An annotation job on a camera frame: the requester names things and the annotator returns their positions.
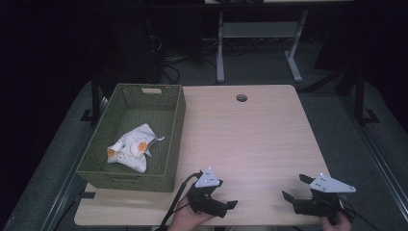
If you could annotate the green woven basket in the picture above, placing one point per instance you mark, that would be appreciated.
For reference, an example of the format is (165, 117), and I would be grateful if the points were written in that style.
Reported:
(133, 106)

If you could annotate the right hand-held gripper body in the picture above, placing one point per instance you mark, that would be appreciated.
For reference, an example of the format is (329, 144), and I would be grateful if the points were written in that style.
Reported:
(324, 199)

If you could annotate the white cloth with orange print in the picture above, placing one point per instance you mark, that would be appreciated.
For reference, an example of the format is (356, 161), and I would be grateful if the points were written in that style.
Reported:
(133, 150)

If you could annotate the metal floor rail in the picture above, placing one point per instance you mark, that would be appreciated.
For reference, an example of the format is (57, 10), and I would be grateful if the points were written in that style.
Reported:
(67, 189)
(381, 166)

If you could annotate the black tape strip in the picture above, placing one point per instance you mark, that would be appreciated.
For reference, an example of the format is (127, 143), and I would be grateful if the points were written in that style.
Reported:
(86, 195)

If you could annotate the black metal stand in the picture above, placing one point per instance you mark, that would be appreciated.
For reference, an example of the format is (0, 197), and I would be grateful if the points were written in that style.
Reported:
(359, 96)
(95, 96)

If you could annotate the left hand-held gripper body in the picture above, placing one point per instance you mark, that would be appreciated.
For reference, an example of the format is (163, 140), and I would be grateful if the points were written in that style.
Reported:
(205, 199)

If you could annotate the white-legged desk frame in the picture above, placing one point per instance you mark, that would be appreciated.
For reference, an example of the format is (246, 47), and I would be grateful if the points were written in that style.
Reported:
(256, 30)

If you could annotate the person's left hand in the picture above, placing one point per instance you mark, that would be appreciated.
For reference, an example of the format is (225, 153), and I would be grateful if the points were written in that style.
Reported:
(186, 218)

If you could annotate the person's right hand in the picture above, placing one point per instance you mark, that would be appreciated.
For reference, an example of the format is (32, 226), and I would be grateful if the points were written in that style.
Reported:
(335, 224)

